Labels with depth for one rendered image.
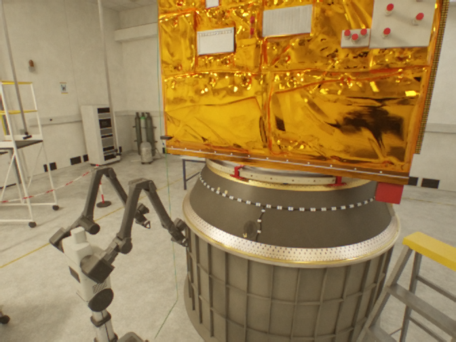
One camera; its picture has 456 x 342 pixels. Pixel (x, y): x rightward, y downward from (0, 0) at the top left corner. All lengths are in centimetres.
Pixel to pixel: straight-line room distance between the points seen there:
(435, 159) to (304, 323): 607
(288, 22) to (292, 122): 65
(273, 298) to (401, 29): 195
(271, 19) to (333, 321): 235
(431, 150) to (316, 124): 601
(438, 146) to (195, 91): 647
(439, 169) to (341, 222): 590
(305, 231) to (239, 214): 51
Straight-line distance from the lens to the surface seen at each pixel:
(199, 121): 210
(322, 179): 192
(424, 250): 171
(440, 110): 752
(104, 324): 210
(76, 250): 165
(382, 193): 194
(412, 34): 177
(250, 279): 210
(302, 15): 189
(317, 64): 180
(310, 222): 193
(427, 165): 768
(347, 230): 207
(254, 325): 242
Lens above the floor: 229
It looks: 17 degrees down
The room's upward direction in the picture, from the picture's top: straight up
